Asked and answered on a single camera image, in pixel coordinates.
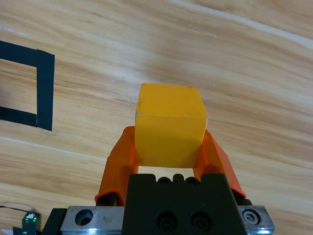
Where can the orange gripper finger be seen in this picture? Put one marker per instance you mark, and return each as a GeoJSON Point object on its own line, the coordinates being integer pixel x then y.
{"type": "Point", "coordinates": [117, 166]}
{"type": "Point", "coordinates": [212, 161]}

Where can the yellow wooden cube block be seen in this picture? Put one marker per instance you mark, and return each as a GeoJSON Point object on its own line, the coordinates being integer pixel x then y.
{"type": "Point", "coordinates": [168, 127]}

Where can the black tape square outline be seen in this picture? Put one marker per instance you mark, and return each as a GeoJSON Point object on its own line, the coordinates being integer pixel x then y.
{"type": "Point", "coordinates": [45, 93]}

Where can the green LED circuit dongle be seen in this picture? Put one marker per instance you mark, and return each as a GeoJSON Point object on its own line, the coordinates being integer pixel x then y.
{"type": "Point", "coordinates": [29, 221]}

